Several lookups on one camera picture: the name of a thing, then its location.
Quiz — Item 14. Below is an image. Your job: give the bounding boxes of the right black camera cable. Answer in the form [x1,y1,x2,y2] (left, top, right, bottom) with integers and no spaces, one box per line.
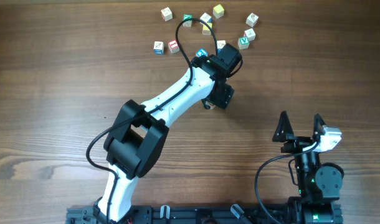
[254,141,320,224]

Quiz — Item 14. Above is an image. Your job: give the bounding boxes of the yellow-green top block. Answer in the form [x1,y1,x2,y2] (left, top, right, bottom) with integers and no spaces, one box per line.
[212,4,224,19]

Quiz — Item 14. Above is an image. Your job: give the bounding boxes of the white block red edge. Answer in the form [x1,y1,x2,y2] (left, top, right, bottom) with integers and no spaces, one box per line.
[244,28,256,42]

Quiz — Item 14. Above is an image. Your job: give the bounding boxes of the red L block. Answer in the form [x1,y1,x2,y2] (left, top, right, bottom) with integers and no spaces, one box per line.
[168,40,179,54]

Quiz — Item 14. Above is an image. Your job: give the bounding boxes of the yellow block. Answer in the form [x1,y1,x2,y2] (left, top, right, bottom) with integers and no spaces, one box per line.
[202,22,212,35]

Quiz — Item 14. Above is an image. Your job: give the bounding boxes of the black camera cable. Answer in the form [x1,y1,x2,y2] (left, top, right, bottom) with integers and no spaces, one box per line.
[85,17,219,224]
[254,141,320,224]

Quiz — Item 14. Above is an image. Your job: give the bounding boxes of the green N block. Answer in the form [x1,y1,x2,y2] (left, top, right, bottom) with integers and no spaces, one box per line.
[183,14,192,27]

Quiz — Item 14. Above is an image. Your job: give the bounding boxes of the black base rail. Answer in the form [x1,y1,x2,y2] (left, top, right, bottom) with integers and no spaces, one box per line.
[65,203,343,224]

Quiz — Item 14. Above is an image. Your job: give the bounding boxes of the white block top left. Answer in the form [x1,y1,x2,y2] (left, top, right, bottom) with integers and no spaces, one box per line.
[161,7,173,21]

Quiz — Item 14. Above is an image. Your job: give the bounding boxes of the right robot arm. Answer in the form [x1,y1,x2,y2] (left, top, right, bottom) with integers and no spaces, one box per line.
[272,111,344,223]

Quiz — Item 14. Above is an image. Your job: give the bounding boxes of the white block blue side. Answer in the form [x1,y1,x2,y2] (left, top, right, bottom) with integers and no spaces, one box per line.
[199,12,212,23]

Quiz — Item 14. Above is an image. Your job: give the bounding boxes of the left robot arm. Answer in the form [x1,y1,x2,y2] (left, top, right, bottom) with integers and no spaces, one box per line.
[94,44,242,223]

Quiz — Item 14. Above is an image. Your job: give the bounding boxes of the green V block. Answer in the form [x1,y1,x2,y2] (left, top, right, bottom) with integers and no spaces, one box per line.
[237,36,250,50]

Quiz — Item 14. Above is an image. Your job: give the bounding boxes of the blue P block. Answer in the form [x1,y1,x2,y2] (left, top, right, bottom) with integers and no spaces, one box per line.
[196,48,208,57]

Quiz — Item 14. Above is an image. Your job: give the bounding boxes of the white block blue base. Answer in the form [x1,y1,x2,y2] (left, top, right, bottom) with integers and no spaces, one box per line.
[153,41,164,55]

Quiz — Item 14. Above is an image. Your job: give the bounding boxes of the white block blue bottom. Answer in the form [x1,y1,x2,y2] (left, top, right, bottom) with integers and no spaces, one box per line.
[217,40,226,52]

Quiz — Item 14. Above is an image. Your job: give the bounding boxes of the left black camera cable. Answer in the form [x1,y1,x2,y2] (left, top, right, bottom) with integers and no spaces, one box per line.
[85,17,219,224]

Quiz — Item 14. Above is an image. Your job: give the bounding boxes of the white picture block far right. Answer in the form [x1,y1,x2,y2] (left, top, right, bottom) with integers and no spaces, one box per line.
[245,12,259,27]

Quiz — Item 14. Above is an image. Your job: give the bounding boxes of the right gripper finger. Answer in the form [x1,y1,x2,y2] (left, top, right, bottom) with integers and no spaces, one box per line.
[272,111,295,142]
[313,114,326,139]

